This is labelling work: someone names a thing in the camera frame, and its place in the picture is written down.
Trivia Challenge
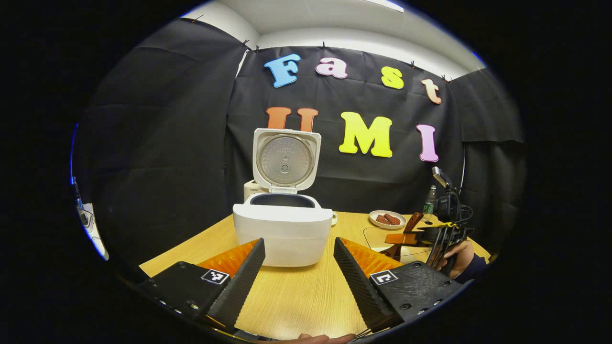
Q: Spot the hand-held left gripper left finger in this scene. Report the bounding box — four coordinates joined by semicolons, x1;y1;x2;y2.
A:
139;238;266;330

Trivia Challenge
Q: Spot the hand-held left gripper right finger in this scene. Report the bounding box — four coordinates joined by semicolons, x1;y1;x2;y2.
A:
333;237;464;333

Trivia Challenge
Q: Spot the clear rice container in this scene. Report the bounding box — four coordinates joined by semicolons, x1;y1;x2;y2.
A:
363;227;431;264

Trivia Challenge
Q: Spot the brown wooden spoon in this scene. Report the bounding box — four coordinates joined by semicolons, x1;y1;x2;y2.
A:
380;212;425;261

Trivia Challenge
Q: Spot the white rice cooker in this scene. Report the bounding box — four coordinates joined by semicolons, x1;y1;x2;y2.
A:
233;128;334;267

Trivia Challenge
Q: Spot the white round plate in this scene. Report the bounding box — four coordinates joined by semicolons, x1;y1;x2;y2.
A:
369;210;407;230

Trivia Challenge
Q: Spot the white side table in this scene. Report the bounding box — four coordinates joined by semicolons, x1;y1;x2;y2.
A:
76;203;109;261

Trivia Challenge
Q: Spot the black backdrop cloth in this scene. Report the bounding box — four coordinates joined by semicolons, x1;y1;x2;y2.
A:
72;19;526;268

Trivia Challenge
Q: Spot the black cable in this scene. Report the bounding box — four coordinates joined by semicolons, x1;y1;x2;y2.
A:
433;228;456;268
426;228;443;266

